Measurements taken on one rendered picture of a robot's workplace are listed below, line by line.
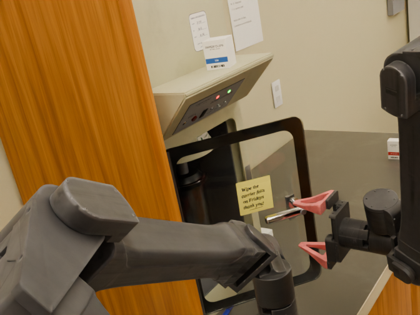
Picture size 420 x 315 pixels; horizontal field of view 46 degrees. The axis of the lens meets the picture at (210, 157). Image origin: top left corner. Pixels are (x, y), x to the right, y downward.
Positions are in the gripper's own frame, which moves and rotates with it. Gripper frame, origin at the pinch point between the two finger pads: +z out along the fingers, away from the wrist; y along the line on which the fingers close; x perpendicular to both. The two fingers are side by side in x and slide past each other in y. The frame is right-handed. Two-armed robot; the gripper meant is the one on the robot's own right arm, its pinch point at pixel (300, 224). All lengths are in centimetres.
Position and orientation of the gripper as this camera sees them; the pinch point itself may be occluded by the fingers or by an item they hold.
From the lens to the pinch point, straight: 102.0
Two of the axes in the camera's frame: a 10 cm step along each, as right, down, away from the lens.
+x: -5.8, 3.9, -7.2
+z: -8.0, -0.8, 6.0
